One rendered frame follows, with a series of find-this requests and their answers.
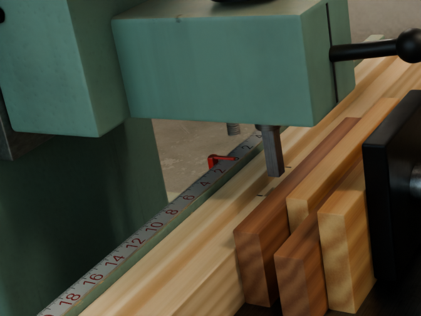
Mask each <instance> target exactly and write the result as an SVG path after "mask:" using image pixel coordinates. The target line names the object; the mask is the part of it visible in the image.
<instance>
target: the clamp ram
mask: <svg viewBox="0 0 421 316"><path fill-rule="evenodd" d="M361 149H362V156H363V168H364V175H365V187H366V200H367V207H368V219H369V227H370V239H371V246H372V258H373V271H374V277H375V278H376V279H381V280H388V281H393V282H396V281H397V280H398V279H399V277H400V275H401V274H402V272H403V271H404V269H405V267H406V266H407V264H408V262H409V261H410V259H411V257H412V256H413V254H414V253H415V251H416V249H417V248H418V246H419V244H420V243H421V90H410V91H409V92H408V93H407V94H406V96H404V97H403V98H402V100H401V101H400V102H399V103H398V104H397V106H396V107H395V108H394V109H393V110H392V111H391V112H390V113H389V114H388V115H387V116H386V118H385V119H384V120H383V121H382V122H381V123H380V125H379V126H378V127H377V128H376V129H375V130H374V131H373V132H372V133H371V134H370V136H369V137H368V138H367V139H366V140H365V141H364V143H362V145H361Z"/></svg>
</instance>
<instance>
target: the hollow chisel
mask: <svg viewBox="0 0 421 316"><path fill-rule="evenodd" d="M261 134H262V142H263V147H264V155H265V160H266V167H267V172H268V176H269V177H280V176H281V175H282V174H283V173H284V172H285V170H284V161H283V152H282V147H281V139H280V134H279V129H277V130H274V131H270V132H261Z"/></svg>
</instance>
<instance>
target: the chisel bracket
mask: <svg viewBox="0 0 421 316"><path fill-rule="evenodd" d="M111 27H112V32H113V37H114V41H115V46H116V49H117V55H118V60H119V64H120V69H121V73H122V78H123V83H124V87H125V92H126V95H127V100H128V106H129V109H130V115H131V117H136V118H147V119H169V120H191V121H203V122H225V123H237V124H254V125H255V128H256V129H257V130H259V131H261V132H270V131H274V130H277V129H279V128H281V127H282V126H293V127H314V126H316V125H317V124H318V123H319V122H320V121H321V120H323V119H324V118H325V117H326V116H327V115H328V114H329V113H330V112H331V111H332V110H333V109H334V108H335V107H336V106H337V105H338V104H339V103H340V102H341V101H342V100H343V99H344V98H345V97H347V96H348V95H349V94H350V93H351V92H352V91H353V90H354V89H355V85H356V83H355V71H354V64H353V60H350V61H339V62H331V61H330V59H329V50H330V47H331V46H333V45H343V44H349V43H351V31H350V19H349V12H348V0H250V1H241V2H233V3H219V2H214V1H211V0H148V1H145V2H144V3H142V4H139V5H137V6H135V7H133V8H131V9H128V10H126V11H124V12H122V13H120V14H118V15H116V16H114V17H112V19H111Z"/></svg>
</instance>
